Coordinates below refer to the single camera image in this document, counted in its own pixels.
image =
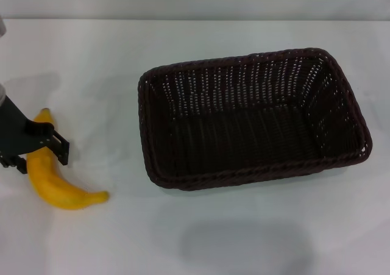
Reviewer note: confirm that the yellow banana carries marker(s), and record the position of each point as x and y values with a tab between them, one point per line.
48	177

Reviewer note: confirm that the black woven plastic basket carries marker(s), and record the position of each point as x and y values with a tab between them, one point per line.
250	141

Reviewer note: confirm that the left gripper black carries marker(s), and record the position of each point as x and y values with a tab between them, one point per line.
15	131

